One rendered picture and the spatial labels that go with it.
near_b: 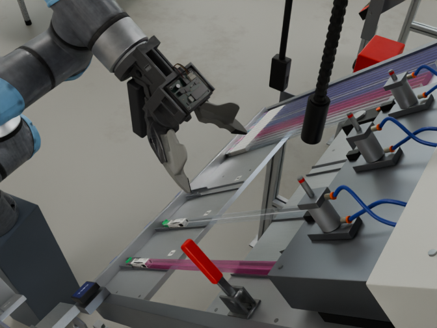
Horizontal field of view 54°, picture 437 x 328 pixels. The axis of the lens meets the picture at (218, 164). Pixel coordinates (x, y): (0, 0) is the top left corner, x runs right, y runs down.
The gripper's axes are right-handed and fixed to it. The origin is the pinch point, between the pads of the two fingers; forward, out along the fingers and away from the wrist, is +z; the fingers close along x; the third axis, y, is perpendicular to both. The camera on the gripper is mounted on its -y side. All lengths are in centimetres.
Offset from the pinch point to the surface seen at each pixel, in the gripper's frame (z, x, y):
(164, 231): 5.4, -1.4, -30.4
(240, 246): 42, 45, -96
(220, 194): 7.3, 8.9, -20.5
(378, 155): 8.8, -0.7, 25.0
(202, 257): 4.8, -16.9, 10.1
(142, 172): -7, 51, -130
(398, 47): 18, 90, -18
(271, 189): 27, 49, -60
